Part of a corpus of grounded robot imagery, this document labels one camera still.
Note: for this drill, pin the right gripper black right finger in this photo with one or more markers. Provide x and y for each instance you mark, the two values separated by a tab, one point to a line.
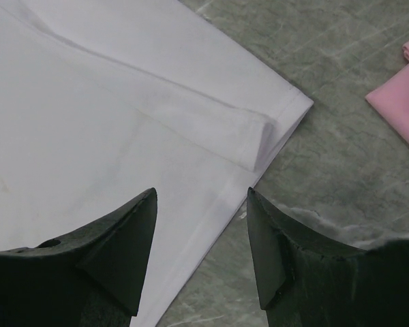
304	278

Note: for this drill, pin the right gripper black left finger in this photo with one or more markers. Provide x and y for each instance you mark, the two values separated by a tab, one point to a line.
92	276

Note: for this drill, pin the white t-shirt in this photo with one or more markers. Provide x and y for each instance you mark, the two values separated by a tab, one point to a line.
101	100

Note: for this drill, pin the folded pink t-shirt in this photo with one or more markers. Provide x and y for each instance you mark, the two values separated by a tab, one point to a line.
391	99

